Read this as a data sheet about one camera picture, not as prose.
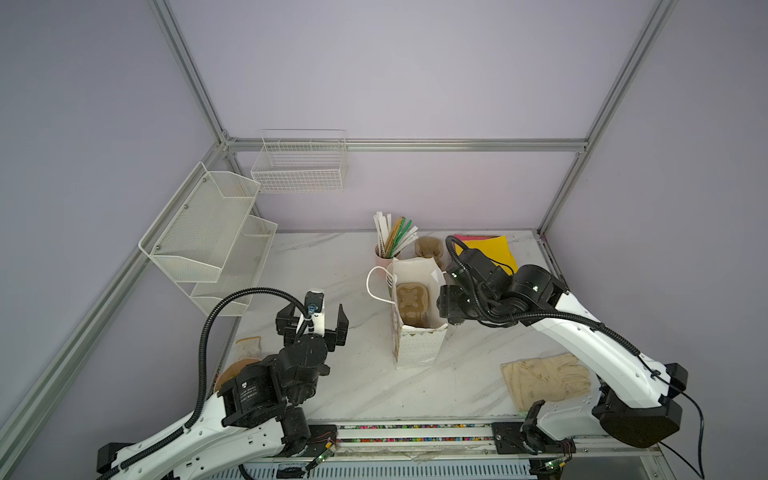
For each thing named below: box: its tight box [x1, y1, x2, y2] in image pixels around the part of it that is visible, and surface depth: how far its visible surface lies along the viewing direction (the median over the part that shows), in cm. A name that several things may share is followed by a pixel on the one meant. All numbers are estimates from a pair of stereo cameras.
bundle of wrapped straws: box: [373, 211, 419, 259], surface depth 102 cm
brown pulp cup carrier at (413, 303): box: [396, 282, 429, 327], surface depth 91 cm
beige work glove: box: [500, 353, 591, 413], surface depth 84 cm
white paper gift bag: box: [367, 256, 449, 369], surface depth 80 cm
